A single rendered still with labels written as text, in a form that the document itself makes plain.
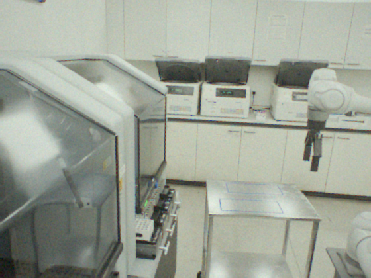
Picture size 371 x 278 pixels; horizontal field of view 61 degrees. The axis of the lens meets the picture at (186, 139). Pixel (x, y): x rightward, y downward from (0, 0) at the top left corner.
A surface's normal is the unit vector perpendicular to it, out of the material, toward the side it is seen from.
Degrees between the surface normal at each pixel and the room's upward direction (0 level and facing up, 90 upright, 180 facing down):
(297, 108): 90
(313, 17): 90
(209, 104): 90
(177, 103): 90
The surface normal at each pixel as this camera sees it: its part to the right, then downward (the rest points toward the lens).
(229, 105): -0.11, 0.28
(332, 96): -0.37, 0.23
